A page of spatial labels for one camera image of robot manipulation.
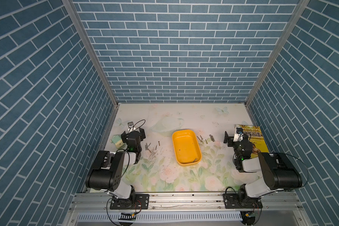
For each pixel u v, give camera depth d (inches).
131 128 30.8
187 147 36.9
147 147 37.1
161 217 30.3
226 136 33.4
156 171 33.3
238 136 30.3
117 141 35.3
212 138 38.9
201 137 39.3
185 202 29.7
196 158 35.0
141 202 28.9
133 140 27.7
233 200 29.0
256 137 38.0
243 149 27.2
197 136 39.9
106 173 17.8
